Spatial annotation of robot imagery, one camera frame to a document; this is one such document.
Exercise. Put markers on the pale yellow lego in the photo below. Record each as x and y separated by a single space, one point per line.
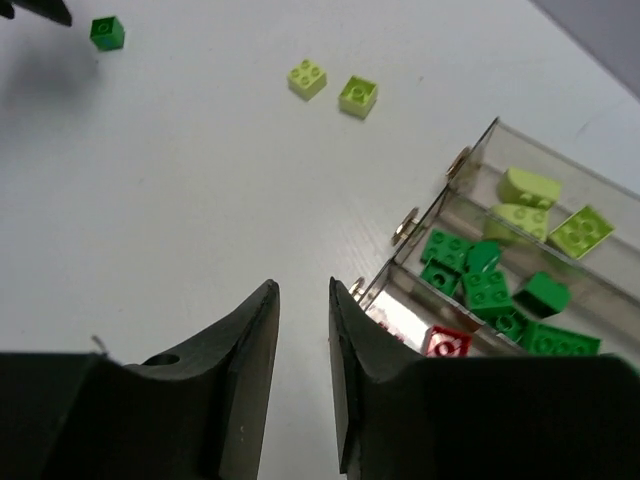
306 79
532 221

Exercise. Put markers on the pale yellow-green lego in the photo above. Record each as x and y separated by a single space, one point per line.
518 186

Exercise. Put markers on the red rounded flower lego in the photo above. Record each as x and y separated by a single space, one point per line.
446 342

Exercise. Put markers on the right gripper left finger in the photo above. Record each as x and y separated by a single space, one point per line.
195 411

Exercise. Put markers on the far clear plastic container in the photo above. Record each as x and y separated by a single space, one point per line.
478 169

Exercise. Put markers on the pale yellow lego top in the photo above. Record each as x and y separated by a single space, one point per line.
306 79

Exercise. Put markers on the small green sloped lego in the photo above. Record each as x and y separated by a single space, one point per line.
482 257

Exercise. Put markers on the middle clear plastic container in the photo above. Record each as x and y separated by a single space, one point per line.
596 309

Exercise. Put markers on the clear plastic container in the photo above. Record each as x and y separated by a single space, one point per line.
415 325
596 309
478 169

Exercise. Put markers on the near clear plastic container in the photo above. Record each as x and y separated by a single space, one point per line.
415 325

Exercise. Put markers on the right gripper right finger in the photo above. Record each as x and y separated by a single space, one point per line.
401 415

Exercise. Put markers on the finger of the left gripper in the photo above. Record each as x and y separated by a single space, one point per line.
53 10

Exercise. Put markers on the green lego left edge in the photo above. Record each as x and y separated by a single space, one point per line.
107 34

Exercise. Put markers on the lime lego top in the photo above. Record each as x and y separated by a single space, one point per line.
358 97

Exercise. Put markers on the long dark green lego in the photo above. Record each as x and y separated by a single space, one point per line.
545 340

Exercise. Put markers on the light green lego upturned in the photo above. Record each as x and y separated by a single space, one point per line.
580 233

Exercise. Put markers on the green square lego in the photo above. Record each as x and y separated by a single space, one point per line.
441 277
447 249

